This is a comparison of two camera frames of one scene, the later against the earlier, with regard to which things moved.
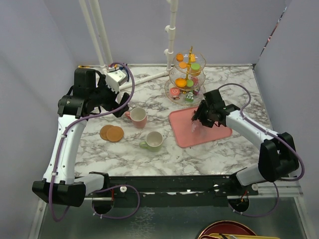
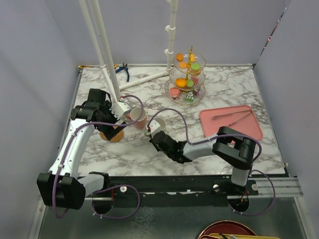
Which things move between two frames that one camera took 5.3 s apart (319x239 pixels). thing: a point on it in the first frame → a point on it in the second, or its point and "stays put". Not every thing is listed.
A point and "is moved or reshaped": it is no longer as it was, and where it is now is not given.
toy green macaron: (190, 83) stays put
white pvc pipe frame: (170, 30) stays put
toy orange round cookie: (183, 65) stays put
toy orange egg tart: (180, 82) stays put
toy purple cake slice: (195, 92) stays put
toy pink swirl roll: (174, 91) stays put
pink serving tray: (185, 132) is moved or reshaped
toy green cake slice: (189, 96) stays put
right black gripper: (199, 114) → (156, 147)
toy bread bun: (195, 72) stays put
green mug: (153, 142) → (161, 122)
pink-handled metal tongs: (198, 128) is moved or reshaped
